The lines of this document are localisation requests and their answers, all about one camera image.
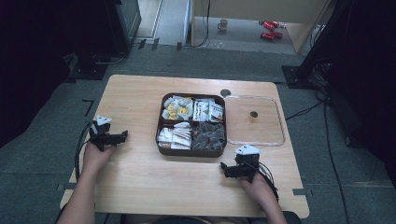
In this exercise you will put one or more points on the person's left hand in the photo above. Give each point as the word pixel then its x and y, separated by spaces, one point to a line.
pixel 95 158

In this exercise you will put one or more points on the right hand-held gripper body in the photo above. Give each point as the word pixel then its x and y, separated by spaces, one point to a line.
pixel 247 163

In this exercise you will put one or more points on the person's dark clothing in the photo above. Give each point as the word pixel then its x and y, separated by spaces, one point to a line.
pixel 202 219

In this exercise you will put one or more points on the pile of dark snack packets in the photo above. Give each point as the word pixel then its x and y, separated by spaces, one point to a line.
pixel 208 136

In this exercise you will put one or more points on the pile of white-brown sachets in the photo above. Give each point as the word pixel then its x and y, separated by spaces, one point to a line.
pixel 175 136

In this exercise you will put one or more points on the black cabinet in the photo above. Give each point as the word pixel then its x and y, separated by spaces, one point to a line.
pixel 123 21

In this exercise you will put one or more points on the grey round table grommet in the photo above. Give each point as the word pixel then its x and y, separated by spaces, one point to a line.
pixel 225 92

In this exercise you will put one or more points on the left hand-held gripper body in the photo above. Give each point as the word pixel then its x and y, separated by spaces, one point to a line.
pixel 100 133

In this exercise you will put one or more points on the clear plastic tray lid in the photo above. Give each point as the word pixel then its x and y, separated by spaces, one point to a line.
pixel 264 130

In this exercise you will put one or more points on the person's right hand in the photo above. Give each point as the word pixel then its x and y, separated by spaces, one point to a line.
pixel 257 188

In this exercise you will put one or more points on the pile of white printed packets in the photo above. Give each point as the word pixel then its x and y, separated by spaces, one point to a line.
pixel 208 110

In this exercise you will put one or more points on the pile of yellow-white snack packets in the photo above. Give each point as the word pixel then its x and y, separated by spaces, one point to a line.
pixel 178 108

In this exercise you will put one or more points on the red can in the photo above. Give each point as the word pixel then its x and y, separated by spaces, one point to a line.
pixel 271 25
pixel 271 35

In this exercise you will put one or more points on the black metal stand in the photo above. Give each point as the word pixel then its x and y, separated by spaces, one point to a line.
pixel 311 49

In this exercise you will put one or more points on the grey mug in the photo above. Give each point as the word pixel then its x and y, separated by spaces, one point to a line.
pixel 222 24

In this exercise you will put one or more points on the brown four-compartment snack tray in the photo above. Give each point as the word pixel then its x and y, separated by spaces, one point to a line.
pixel 190 152

